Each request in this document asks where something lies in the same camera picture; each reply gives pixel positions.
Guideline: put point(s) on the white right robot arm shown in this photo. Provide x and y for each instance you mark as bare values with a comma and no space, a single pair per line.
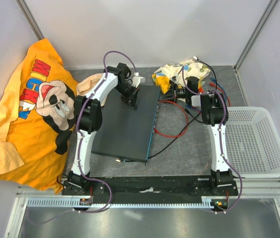
214,112

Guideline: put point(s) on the white perforated plastic basket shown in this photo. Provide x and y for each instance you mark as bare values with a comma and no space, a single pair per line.
253,143

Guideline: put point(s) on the slotted grey cable duct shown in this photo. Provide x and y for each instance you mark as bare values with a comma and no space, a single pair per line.
95,202

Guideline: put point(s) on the patterned white yellow cloth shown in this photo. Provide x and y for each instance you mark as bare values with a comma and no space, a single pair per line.
161,77

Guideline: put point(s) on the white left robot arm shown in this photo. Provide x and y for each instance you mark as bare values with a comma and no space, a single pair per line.
89,114

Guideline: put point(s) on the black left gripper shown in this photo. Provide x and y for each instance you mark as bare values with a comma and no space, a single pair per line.
131,100

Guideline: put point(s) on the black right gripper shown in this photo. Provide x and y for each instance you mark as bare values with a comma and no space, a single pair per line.
170,93

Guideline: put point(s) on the orange Mickey t-shirt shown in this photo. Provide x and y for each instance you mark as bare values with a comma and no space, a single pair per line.
37,119

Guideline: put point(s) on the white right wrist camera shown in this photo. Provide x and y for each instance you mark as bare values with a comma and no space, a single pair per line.
173,80

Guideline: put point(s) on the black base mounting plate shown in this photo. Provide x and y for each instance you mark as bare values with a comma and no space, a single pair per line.
186,185

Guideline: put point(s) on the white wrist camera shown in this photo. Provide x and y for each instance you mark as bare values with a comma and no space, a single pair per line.
173,80
137,79

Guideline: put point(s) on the beige bucket hat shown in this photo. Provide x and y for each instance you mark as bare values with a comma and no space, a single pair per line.
88,84

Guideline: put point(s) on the dark grey network switch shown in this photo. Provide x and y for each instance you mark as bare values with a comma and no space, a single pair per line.
126,133

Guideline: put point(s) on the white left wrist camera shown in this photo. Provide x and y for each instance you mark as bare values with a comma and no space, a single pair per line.
137,79

